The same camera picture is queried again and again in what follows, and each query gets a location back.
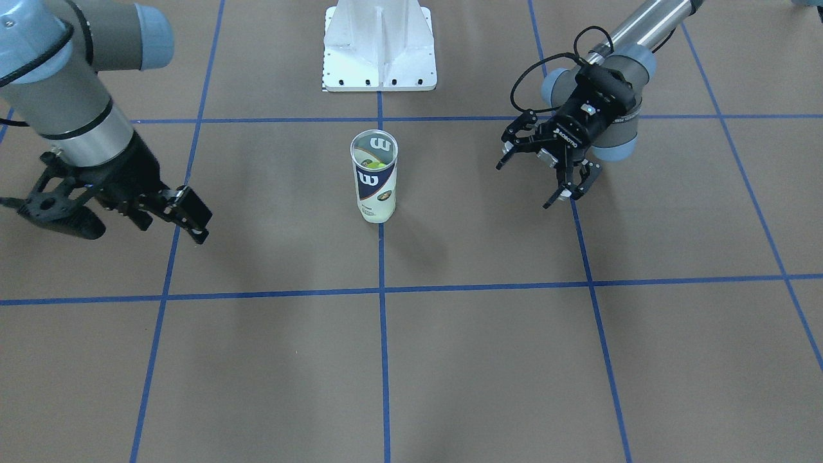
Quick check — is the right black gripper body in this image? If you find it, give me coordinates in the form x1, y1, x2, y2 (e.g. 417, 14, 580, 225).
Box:
78, 132, 170, 218

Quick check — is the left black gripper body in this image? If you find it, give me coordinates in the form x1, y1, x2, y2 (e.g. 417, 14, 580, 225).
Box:
543, 106, 611, 169

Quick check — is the clear tennis ball tube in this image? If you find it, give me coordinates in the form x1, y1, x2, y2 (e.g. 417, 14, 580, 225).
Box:
350, 129, 399, 224

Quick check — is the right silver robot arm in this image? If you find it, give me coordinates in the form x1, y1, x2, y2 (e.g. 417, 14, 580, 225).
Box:
2, 1, 212, 244

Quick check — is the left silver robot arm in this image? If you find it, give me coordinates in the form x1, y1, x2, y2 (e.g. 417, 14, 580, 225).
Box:
496, 1, 702, 207

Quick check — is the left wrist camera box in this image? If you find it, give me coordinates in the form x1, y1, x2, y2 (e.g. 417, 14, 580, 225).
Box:
572, 64, 638, 117

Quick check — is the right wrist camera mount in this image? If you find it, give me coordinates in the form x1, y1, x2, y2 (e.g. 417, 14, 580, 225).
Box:
2, 150, 106, 240

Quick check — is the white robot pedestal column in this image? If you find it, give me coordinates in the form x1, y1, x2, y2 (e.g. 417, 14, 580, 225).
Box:
321, 1, 438, 92

